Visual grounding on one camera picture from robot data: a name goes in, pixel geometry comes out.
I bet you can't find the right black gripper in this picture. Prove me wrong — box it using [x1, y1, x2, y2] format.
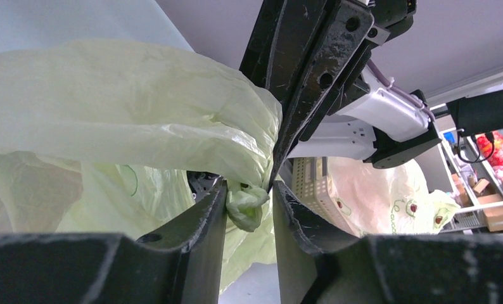
[239, 0, 417, 184]

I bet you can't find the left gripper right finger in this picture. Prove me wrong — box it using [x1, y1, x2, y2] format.
[272, 181, 503, 303]

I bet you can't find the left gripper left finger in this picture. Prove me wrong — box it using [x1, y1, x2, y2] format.
[0, 180, 227, 303]

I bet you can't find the pale green plastic bag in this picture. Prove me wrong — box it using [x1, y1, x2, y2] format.
[0, 39, 282, 291]

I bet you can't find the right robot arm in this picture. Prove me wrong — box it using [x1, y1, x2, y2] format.
[239, 1, 438, 175]

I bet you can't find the spare avocado print bag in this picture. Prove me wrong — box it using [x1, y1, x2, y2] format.
[325, 157, 460, 238]

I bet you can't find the red snack bag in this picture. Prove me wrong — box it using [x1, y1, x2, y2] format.
[476, 130, 503, 179]

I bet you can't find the cream perforated basket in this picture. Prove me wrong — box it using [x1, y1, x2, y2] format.
[291, 157, 359, 236]

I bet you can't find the cardboard box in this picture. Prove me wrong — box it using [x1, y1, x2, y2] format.
[478, 194, 503, 232]

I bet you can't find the metal storage shelf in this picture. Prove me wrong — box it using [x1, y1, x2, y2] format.
[431, 104, 503, 234]

